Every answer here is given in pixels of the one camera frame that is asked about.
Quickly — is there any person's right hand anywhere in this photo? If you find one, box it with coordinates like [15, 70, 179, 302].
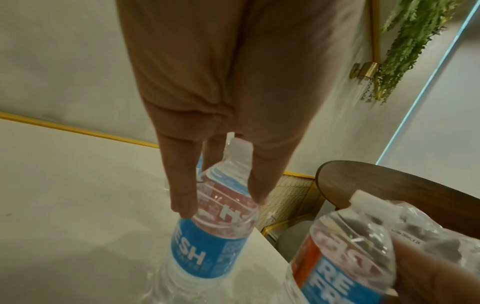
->
[389, 237, 480, 304]

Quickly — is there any person's left hand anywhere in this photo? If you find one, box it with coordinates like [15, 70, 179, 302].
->
[116, 0, 367, 219]

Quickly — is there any brown chair backrest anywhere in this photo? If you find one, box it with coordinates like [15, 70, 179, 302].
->
[315, 160, 480, 240]

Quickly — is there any clear glass partition panel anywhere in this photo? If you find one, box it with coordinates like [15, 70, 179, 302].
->
[375, 0, 480, 191]

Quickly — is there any green fern plant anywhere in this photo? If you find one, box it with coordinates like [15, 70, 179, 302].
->
[361, 0, 457, 105]

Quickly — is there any white table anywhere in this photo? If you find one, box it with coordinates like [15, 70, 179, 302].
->
[0, 117, 294, 304]

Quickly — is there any yellow wall frame bar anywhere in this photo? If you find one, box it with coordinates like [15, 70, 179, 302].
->
[370, 0, 383, 101]

